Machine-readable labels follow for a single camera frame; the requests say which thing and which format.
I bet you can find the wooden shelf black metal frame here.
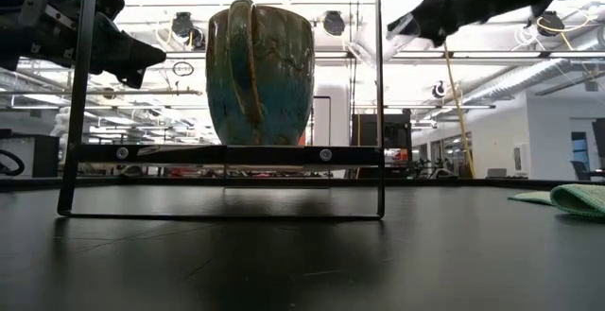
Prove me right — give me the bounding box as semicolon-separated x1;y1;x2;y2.
56;0;387;222

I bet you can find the clear glass mug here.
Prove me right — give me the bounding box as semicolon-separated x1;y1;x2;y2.
347;11;423;66

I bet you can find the green blue glazed ceramic mug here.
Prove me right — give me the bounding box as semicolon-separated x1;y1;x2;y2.
205;0;317;147

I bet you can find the black cable loop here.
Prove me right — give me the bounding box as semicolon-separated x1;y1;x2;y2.
0;148;26;178

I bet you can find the blue screen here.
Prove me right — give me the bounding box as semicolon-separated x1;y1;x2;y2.
570;130;590;170

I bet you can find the black ceiling cable reel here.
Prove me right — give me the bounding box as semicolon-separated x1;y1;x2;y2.
322;9;347;37
169;11;196;39
537;10;566;38

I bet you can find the white wall dispenser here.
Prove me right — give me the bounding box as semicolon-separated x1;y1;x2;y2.
512;143;531;174

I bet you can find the black box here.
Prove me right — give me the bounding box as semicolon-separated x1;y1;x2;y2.
31;134;61;179

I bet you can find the green cloth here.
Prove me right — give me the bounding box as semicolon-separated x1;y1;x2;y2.
508;182;605;220

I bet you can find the silver ventilation duct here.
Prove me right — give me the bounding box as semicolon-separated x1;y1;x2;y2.
486;26;605;100

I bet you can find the black cabinet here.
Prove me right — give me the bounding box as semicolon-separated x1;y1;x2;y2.
350;113;413;180

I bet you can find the yellow hanging cable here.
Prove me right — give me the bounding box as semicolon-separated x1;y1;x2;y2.
442;41;476;179

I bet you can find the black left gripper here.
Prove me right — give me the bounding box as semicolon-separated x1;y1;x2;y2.
0;0;167;90

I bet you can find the black hanging ring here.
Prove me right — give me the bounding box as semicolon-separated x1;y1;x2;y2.
171;60;196;78

